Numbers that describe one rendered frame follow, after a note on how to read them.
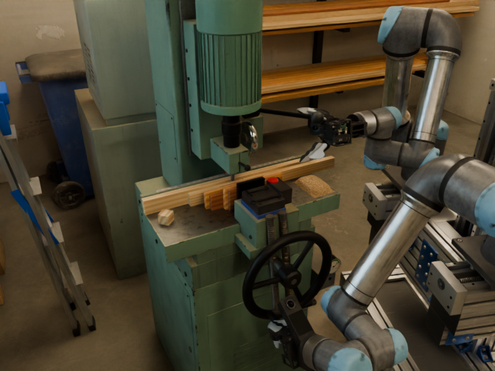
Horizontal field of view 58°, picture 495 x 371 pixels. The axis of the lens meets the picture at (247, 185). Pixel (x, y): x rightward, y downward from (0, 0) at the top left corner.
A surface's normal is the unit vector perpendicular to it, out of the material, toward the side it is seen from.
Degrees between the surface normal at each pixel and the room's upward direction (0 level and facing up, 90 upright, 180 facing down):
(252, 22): 90
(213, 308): 90
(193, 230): 0
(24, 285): 0
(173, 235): 0
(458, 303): 90
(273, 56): 90
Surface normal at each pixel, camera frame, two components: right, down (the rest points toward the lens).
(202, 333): 0.47, 0.44
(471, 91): -0.90, 0.21
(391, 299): 0.00, -0.87
